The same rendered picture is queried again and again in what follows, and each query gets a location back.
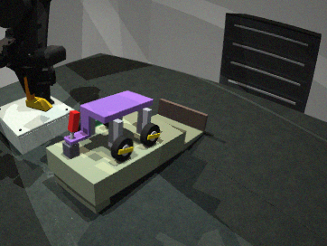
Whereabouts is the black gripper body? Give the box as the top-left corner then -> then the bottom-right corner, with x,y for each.
6,19 -> 66,69

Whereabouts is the red-headed metal pin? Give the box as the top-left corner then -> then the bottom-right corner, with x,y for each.
68,110 -> 80,139

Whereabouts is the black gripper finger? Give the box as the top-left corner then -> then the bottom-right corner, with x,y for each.
21,65 -> 42,95
6,60 -> 28,94

